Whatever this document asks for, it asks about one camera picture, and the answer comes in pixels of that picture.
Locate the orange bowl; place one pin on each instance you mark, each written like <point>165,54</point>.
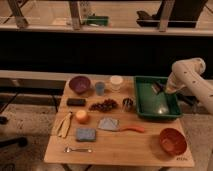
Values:
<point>172,141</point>

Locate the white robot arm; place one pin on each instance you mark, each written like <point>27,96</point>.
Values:
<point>187,73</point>

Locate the bunch of dark grapes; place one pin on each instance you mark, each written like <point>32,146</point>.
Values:
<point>105,106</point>

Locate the blue cup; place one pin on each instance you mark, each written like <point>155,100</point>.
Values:
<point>99,88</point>

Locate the black rectangular block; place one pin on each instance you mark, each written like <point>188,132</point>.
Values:
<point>76,102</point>

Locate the black office chair base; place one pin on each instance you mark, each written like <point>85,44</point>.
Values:
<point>7,138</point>

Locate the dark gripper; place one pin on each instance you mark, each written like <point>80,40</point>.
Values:
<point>158,87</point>

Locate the metal cup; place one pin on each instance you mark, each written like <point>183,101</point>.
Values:
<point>127,104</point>

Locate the yellow red apple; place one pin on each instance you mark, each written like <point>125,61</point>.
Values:
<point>82,116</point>

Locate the green box on shelf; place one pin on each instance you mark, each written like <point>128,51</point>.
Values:
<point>97,20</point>

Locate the blue sponge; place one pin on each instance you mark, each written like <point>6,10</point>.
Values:
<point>85,134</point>

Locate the purple bowl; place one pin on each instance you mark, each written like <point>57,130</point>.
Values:
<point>80,84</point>

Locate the green plastic tray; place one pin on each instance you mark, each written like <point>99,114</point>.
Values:
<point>152,106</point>

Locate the white cup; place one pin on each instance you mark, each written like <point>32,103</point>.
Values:
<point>116,82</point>

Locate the blue grey cloth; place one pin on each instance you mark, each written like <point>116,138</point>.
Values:
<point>108,124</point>

